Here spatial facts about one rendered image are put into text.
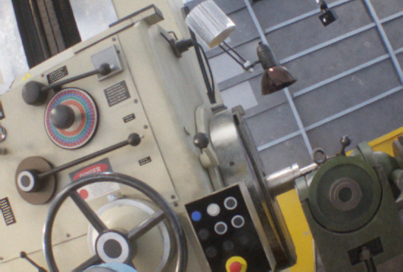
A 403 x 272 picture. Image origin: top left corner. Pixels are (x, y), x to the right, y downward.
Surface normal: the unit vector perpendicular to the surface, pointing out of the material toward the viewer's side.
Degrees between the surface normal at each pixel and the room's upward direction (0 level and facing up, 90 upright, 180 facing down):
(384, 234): 90
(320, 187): 90
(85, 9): 90
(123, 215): 63
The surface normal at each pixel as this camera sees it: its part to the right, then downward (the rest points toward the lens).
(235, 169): -0.28, -0.32
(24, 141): -0.18, -0.06
